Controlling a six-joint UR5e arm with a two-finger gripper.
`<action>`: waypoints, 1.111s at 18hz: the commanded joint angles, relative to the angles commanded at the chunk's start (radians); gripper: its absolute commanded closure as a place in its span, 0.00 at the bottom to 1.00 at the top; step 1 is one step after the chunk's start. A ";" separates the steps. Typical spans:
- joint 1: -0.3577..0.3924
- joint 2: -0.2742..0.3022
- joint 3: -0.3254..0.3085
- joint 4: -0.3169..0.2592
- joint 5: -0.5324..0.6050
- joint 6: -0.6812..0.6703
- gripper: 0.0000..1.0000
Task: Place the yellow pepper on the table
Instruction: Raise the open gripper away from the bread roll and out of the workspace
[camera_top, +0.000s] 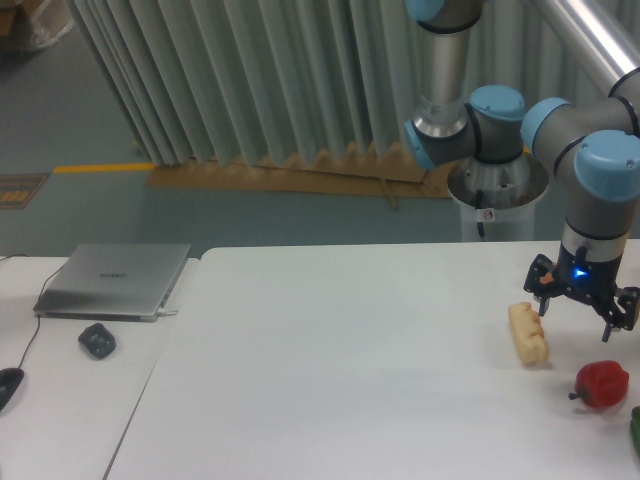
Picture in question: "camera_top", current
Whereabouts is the toy bread loaf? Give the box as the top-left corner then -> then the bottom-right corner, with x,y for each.
508,302 -> 549,366

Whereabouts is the flat brown cardboard sheet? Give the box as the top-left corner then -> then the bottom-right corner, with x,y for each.
146,142 -> 457,209

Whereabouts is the black mouse cable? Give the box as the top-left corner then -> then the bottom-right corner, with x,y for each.
0,253 -> 69,371

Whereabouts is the small black controller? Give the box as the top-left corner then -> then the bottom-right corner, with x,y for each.
78,323 -> 117,360

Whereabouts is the pale green folding curtain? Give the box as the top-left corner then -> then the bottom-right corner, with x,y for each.
69,0 -> 640,168

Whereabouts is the green toy pepper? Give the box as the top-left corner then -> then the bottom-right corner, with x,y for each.
629,406 -> 640,457

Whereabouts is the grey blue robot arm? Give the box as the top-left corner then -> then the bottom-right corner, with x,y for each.
405,1 -> 639,331

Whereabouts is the white usb plug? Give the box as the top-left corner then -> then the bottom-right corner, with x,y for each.
157,309 -> 179,317

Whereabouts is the black computer mouse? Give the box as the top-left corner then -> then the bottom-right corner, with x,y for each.
0,367 -> 25,410

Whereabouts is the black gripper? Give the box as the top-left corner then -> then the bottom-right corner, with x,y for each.
523,245 -> 639,342

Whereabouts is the silver closed laptop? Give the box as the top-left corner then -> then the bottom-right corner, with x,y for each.
34,243 -> 191,321

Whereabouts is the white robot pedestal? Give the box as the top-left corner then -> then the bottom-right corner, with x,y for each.
447,153 -> 549,242

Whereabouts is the red toy bell pepper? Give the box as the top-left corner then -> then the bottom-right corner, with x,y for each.
568,360 -> 629,409

